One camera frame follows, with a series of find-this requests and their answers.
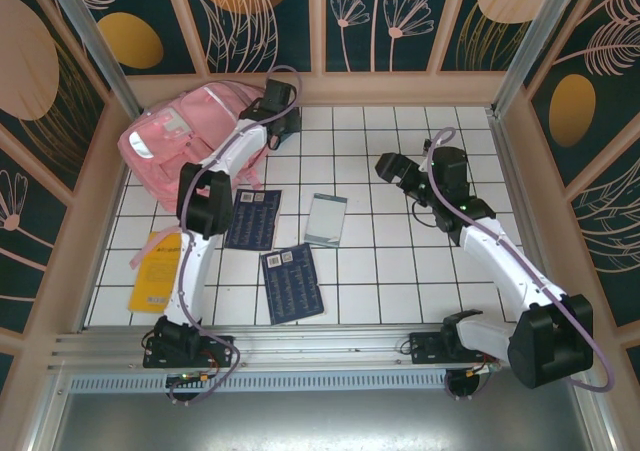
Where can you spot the pink school backpack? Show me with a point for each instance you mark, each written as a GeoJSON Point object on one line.
{"type": "Point", "coordinates": [165, 141]}

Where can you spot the dark blue book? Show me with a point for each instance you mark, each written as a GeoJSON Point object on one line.
{"type": "Point", "coordinates": [252, 221]}
{"type": "Point", "coordinates": [292, 286]}

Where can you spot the teal grid paper notepad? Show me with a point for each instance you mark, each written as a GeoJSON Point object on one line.
{"type": "Point", "coordinates": [325, 221]}

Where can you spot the yellow book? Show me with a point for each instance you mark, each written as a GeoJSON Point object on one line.
{"type": "Point", "coordinates": [152, 286]}

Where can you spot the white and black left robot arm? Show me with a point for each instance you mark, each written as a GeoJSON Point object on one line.
{"type": "Point", "coordinates": [197, 266]}

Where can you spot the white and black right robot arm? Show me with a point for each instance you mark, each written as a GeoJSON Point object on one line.
{"type": "Point", "coordinates": [500, 261]}

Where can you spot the slotted metal strip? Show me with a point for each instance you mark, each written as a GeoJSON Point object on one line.
{"type": "Point", "coordinates": [325, 382]}

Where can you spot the grey sheet metal panel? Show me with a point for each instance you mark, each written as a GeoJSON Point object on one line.
{"type": "Point", "coordinates": [320, 421]}

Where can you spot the aluminium side rail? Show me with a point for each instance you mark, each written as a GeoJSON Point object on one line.
{"type": "Point", "coordinates": [94, 276]}
{"type": "Point", "coordinates": [512, 161]}

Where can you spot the aluminium corner post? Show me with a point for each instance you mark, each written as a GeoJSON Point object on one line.
{"type": "Point", "coordinates": [541, 36]}
{"type": "Point", "coordinates": [88, 36]}

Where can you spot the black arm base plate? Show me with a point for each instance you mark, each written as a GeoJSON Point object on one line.
{"type": "Point", "coordinates": [420, 351]}
{"type": "Point", "coordinates": [222, 346]}

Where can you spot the long aluminium mounting rail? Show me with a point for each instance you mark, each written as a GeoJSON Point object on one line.
{"type": "Point", "coordinates": [320, 343]}

